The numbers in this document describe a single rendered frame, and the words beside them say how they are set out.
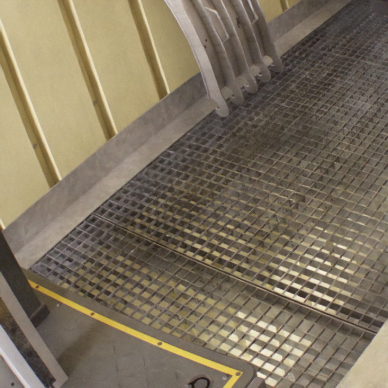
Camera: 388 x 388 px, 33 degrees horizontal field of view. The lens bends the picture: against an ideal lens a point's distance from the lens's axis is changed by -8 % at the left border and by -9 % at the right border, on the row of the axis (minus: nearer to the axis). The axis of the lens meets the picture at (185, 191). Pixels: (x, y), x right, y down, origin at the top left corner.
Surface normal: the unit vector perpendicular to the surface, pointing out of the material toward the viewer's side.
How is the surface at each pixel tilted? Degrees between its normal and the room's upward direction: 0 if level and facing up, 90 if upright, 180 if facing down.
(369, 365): 1
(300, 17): 90
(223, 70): 90
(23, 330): 90
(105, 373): 0
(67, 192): 90
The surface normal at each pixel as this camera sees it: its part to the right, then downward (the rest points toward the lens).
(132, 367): -0.25, -0.77
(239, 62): -0.65, 0.58
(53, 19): 0.72, 0.26
